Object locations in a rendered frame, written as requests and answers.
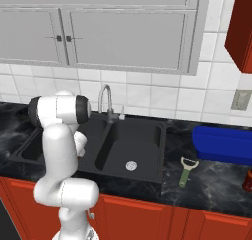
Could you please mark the silver curved faucet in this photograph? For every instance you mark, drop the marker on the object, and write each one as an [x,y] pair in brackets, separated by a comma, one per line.
[108,99]

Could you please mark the blue tray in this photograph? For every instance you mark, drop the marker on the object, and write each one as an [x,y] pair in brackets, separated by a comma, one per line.
[223,145]

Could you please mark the small white soap dispenser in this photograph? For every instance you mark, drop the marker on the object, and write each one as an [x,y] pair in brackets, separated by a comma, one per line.
[122,114]

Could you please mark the grey wall socket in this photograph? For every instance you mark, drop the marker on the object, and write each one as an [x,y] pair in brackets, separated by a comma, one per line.
[241,99]

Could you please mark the black appliance front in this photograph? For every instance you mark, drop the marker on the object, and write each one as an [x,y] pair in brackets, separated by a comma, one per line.
[6,224]

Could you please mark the silver sink drain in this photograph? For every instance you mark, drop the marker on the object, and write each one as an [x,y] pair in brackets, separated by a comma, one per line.
[131,166]

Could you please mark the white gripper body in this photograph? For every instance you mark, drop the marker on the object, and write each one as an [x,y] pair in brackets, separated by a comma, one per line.
[81,145]

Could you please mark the black double sink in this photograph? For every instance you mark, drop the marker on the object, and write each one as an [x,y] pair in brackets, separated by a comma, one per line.
[131,145]

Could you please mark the red round produce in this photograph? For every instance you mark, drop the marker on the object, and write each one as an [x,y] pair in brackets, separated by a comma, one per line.
[248,181]

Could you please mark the red base cupboard door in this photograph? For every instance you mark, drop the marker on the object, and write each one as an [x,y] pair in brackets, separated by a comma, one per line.
[23,211]
[134,219]
[216,226]

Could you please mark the red wall cupboard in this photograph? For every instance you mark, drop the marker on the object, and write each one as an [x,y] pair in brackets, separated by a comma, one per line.
[241,30]

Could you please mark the narrow grey wall cupboard door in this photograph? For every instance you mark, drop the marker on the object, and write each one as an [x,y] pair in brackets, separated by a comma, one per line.
[28,35]

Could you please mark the dark cupboard door knob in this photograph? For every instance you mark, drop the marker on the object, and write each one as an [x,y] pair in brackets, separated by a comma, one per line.
[58,38]
[68,39]

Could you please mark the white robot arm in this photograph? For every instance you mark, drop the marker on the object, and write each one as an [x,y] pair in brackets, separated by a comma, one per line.
[60,158]

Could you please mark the wide grey wall cupboard door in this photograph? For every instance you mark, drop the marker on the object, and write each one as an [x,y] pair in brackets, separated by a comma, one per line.
[131,40]

